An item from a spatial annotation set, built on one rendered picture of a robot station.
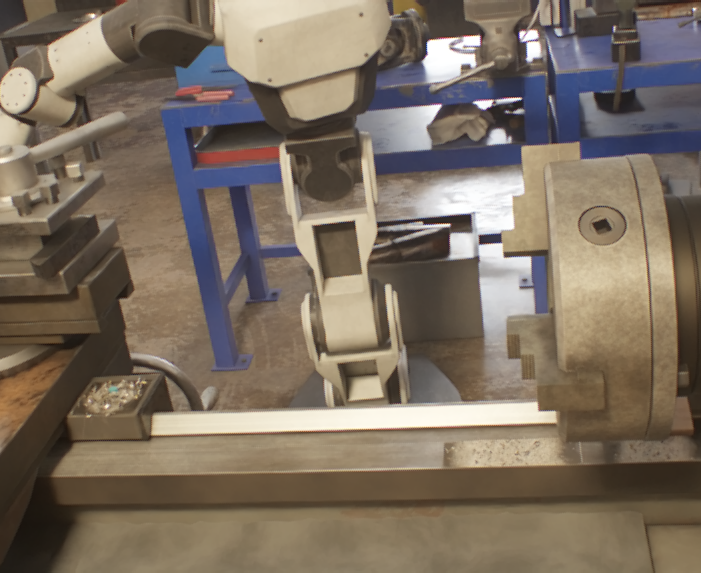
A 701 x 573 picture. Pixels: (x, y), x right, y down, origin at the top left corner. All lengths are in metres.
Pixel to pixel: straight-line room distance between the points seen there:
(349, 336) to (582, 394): 1.22
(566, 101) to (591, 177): 1.81
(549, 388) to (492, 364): 2.13
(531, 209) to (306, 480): 0.45
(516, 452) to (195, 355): 2.17
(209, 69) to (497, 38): 0.91
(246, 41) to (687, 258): 0.92
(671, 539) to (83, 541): 0.72
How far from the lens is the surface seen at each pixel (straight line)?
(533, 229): 0.85
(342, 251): 1.89
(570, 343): 0.75
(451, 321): 2.99
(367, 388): 2.19
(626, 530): 1.16
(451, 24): 6.34
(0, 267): 1.24
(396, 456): 1.12
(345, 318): 1.91
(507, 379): 2.80
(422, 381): 2.50
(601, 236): 0.76
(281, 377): 2.95
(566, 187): 0.79
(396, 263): 2.90
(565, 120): 2.62
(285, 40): 1.54
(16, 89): 1.69
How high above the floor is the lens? 1.49
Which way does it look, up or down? 25 degrees down
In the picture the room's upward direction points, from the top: 8 degrees counter-clockwise
